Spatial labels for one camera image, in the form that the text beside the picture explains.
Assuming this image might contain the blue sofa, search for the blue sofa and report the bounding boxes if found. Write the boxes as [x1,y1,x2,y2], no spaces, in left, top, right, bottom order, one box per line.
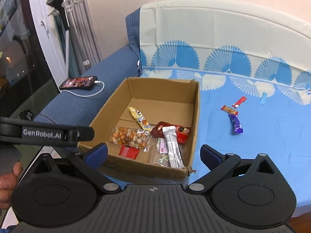
[34,9,142,126]

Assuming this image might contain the clear bag of mixed nuts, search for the clear bag of mixed nuts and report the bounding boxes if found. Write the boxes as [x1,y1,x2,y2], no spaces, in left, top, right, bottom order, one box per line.
[108,127,151,152]

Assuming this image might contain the orange red candy bar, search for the orange red candy bar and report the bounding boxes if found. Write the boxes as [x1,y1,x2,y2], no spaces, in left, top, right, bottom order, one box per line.
[221,105,238,116]

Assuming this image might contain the dark red snack pouch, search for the dark red snack pouch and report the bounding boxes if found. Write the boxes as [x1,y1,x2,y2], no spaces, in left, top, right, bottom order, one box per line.
[151,122,177,138]

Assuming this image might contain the red candy packet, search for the red candy packet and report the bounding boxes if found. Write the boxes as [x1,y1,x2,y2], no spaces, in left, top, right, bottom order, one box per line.
[176,126,190,144]

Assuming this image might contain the purple chocolate bar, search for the purple chocolate bar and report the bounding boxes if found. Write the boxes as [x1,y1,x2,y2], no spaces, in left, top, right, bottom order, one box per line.
[228,114,243,134]

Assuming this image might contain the white charging cable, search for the white charging cable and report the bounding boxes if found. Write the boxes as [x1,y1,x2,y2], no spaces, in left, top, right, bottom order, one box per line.
[60,79,106,98]

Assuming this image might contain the blue white patterned cloth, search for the blue white patterned cloth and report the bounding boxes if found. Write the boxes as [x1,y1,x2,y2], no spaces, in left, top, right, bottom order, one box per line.
[102,0,311,208]

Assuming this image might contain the grey curtain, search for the grey curtain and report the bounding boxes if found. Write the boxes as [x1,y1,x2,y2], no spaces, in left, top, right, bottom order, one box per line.
[51,0,102,78]

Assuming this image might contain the silver snack bar wrapper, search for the silver snack bar wrapper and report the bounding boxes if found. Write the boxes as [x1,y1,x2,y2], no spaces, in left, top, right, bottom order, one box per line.
[162,126,184,169]

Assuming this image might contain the small red sachet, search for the small red sachet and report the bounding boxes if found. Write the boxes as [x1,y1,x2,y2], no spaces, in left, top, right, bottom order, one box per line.
[119,145,140,160]

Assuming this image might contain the small blue wrapper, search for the small blue wrapper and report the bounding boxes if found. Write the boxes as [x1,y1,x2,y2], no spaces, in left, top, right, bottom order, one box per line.
[260,92,268,105]

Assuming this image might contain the black smartphone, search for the black smartphone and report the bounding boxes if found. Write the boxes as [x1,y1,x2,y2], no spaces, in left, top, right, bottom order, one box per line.
[59,76,98,90]

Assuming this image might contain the clear bag of pink candies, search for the clear bag of pink candies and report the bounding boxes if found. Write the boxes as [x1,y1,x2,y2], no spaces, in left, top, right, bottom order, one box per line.
[149,137,170,167]

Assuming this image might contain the person's left hand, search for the person's left hand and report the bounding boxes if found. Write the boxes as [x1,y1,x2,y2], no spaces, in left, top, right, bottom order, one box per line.
[0,161,23,209]

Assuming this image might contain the yellow snack bar wrapper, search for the yellow snack bar wrapper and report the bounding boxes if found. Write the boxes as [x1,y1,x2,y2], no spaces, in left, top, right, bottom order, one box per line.
[128,107,153,131]

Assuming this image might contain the red coffee stick sachet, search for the red coffee stick sachet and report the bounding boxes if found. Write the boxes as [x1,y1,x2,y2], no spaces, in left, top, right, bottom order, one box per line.
[232,96,247,108]

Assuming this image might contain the brown cardboard box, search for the brown cardboard box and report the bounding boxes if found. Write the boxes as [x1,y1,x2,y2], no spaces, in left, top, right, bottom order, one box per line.
[78,77,200,180]

